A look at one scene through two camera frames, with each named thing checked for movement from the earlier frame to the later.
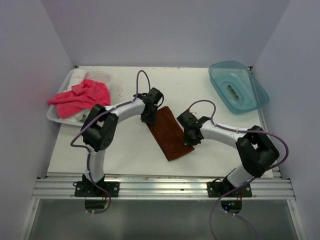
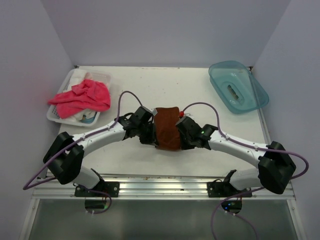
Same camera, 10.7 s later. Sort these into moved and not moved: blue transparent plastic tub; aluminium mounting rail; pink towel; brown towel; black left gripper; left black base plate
Moved: brown towel; black left gripper
Not moved: blue transparent plastic tub; left black base plate; aluminium mounting rail; pink towel
